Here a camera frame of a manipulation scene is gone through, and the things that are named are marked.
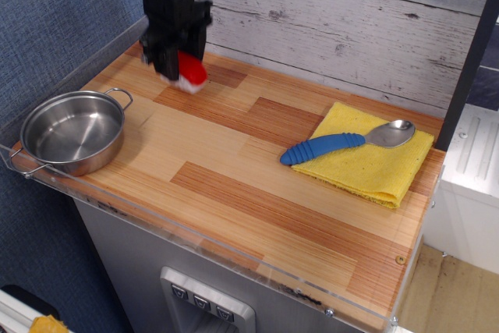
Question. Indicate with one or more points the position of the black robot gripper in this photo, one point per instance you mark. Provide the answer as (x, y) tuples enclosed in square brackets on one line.
[(190, 37)]

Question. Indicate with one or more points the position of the red and white toy sushi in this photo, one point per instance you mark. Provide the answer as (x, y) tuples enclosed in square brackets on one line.
[(192, 74)]

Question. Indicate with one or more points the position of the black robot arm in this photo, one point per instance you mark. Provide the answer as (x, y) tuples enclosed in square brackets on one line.
[(174, 26)]

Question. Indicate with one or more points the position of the stainless steel pot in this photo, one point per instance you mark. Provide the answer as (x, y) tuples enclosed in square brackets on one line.
[(75, 133)]

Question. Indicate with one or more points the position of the grey toy fridge cabinet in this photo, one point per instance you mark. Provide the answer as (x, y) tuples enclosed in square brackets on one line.
[(133, 257)]

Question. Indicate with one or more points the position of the yellow folded cloth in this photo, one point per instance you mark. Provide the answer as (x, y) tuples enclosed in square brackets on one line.
[(380, 174)]

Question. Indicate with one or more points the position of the clear acrylic table guard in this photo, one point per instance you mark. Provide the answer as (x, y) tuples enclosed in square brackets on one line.
[(205, 168)]

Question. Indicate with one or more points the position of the silver dispenser panel with buttons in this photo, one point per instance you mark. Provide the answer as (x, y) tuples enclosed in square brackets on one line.
[(198, 307)]

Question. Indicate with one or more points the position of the yellow and black object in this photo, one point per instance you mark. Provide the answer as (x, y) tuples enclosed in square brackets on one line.
[(47, 324)]

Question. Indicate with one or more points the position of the white toy sink unit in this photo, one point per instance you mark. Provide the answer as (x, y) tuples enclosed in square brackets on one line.
[(463, 219)]

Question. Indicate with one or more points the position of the blue handled metal spoon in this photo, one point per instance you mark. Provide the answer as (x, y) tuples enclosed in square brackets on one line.
[(391, 134)]

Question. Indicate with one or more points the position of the dark grey right post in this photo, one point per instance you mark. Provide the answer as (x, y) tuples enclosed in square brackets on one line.
[(463, 87)]

